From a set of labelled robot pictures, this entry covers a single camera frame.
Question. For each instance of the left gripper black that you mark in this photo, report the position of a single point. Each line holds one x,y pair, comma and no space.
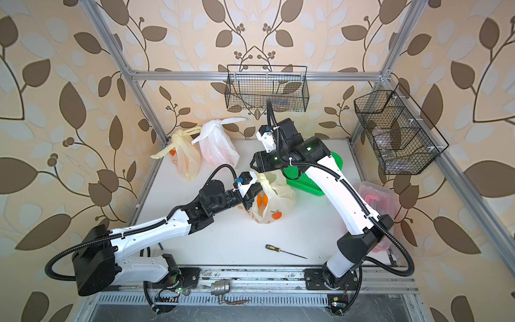
247,198

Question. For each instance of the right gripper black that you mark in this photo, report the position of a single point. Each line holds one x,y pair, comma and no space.
263,161

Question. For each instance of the yellow plastic bag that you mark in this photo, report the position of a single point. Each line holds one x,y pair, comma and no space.
281,198
188,157

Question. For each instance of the white plastic bag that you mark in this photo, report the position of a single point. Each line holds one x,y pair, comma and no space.
215,145

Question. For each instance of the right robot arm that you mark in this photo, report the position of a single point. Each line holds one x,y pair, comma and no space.
285,147

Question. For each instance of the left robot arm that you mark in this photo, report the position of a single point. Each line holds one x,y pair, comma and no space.
105,258

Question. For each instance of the orange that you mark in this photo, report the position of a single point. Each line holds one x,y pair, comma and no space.
262,201

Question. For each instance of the green plastic basket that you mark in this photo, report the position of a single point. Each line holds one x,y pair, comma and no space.
303,183

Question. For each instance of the yellow black screwdriver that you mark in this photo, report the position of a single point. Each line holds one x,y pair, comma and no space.
279,250

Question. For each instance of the metal cylinder fitting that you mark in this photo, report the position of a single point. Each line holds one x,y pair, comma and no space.
220,287

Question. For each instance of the pink plastic box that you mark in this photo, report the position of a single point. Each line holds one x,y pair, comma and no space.
383,200

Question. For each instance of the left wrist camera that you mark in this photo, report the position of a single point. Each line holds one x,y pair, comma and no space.
245,181

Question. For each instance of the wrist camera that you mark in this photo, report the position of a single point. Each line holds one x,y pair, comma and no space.
245,181
268,137

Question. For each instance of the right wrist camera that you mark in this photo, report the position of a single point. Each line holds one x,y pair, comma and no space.
268,137

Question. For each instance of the back wire basket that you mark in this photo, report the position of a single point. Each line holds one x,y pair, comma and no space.
251,87

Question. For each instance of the wire basket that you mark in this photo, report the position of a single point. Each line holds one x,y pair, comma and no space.
403,137
251,87

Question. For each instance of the right wire basket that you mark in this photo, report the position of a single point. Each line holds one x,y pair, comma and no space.
403,137

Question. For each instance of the black handled tool on rail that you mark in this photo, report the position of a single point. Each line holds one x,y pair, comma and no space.
118,288

